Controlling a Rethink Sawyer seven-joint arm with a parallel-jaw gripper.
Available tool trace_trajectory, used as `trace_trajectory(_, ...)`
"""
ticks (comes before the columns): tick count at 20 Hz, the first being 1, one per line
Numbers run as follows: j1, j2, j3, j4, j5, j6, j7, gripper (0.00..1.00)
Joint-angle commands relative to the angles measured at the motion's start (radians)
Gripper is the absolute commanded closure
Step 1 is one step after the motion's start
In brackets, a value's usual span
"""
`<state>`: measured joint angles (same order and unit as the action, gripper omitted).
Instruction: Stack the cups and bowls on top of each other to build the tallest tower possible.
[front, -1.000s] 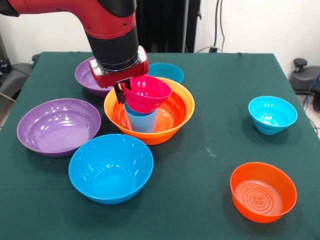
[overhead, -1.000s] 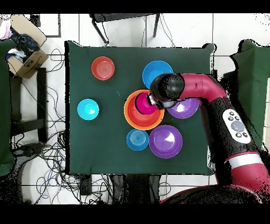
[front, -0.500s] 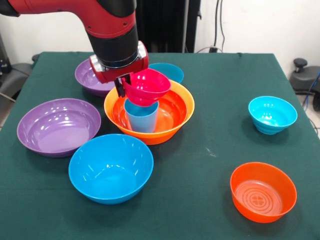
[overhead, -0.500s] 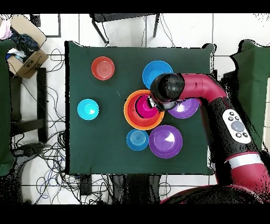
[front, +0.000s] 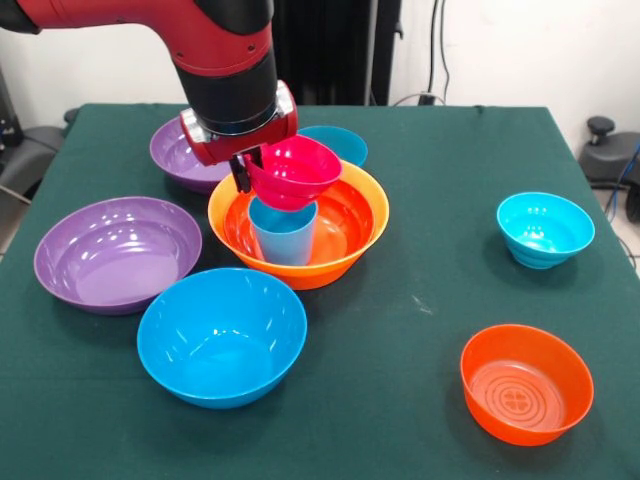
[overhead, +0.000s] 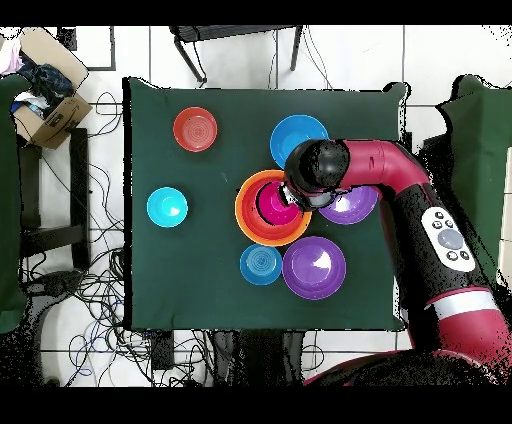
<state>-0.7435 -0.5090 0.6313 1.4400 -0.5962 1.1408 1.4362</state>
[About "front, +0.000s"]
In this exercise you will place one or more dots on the magenta bowl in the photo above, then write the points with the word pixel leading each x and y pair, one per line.
pixel 295 170

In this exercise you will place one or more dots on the cyan ribbed bowl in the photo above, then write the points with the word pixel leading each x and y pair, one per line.
pixel 545 225

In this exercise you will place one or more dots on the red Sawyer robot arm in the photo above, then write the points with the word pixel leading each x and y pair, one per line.
pixel 225 90

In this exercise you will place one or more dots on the dark grey pedestal foot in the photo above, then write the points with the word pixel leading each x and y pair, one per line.
pixel 610 155
pixel 35 145

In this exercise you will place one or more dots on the glossy red bowl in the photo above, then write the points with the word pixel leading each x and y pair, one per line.
pixel 345 230

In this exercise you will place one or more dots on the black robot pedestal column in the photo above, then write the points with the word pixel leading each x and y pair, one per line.
pixel 325 50

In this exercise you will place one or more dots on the blue cup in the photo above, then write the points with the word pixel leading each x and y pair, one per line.
pixel 285 240

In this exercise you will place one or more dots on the dark green tablecloth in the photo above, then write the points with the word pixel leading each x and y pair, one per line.
pixel 400 450

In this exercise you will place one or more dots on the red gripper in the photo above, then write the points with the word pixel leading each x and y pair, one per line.
pixel 240 142

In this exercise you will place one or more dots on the large blue bowl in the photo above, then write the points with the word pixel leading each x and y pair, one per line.
pixel 220 330

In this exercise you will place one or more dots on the large orange bowl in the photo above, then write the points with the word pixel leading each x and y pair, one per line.
pixel 310 280

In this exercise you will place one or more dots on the purple bowl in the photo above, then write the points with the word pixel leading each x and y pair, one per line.
pixel 115 255
pixel 170 155

